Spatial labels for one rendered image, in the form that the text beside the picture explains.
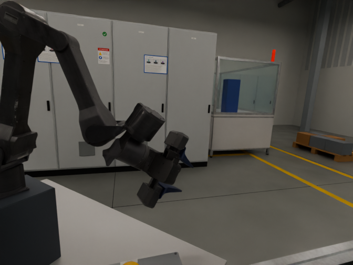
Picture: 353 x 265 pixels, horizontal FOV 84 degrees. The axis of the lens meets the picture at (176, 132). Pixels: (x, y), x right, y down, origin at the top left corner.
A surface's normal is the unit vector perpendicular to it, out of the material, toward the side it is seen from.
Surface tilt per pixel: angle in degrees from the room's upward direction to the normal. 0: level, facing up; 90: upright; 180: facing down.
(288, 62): 90
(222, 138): 90
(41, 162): 90
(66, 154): 90
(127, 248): 0
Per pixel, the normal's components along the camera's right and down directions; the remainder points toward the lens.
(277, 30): 0.26, 0.20
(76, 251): 0.04, -0.98
